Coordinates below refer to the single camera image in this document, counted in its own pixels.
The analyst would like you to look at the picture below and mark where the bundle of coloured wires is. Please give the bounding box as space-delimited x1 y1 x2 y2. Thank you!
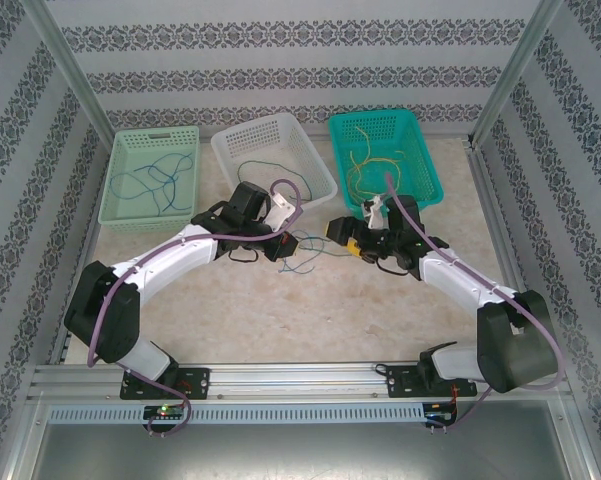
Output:
292 228 342 261

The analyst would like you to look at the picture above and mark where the thin blue cable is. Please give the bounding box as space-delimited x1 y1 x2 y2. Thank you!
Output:
133 152 195 211
108 167 156 200
277 252 317 276

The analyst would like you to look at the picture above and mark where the thin green cable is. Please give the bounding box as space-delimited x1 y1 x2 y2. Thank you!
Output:
236 159 314 204

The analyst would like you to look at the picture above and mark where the thin yellow cable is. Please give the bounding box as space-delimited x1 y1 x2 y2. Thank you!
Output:
350 148 406 181
346 124 376 204
354 164 389 201

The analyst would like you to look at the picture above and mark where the white plastic basket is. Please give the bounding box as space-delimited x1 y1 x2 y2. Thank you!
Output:
210 112 339 214

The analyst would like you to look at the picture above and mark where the teal plastic basket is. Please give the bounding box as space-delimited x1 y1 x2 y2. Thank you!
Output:
328 108 445 221

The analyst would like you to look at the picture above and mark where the light green plastic basket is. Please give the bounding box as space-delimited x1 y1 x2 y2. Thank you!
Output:
98 125 202 234

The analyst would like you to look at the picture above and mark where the grey metal panel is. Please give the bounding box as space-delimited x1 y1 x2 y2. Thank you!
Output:
29 422 581 480

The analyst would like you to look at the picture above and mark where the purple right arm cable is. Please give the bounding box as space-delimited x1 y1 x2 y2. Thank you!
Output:
384 171 569 435

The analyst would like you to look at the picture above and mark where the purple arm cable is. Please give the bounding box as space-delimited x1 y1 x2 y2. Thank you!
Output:
87 178 305 436
384 171 569 435

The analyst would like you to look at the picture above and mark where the right gripper black cable loop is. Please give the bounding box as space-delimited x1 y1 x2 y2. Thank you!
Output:
377 256 412 277

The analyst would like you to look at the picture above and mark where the aluminium table side rail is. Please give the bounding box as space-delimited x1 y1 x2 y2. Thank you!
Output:
47 134 112 366
463 137 544 331

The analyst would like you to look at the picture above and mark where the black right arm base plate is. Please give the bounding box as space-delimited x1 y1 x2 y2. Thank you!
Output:
385 364 474 400

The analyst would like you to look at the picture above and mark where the long aluminium mounting rail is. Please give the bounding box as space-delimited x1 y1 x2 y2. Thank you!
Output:
28 363 486 401

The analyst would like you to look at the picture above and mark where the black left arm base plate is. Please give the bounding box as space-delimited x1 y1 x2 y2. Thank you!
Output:
119 367 212 401

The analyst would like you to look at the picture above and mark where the slotted grey cable duct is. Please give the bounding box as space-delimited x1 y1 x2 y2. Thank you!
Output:
46 402 427 425

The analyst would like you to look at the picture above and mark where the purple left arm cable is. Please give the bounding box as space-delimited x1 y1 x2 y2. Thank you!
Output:
87 178 305 436

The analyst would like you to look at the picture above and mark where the aluminium frame post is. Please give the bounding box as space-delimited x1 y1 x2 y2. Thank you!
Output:
469 0 567 147
27 0 119 135

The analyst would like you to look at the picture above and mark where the aluminium frame bar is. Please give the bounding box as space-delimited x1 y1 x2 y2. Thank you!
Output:
0 392 49 480

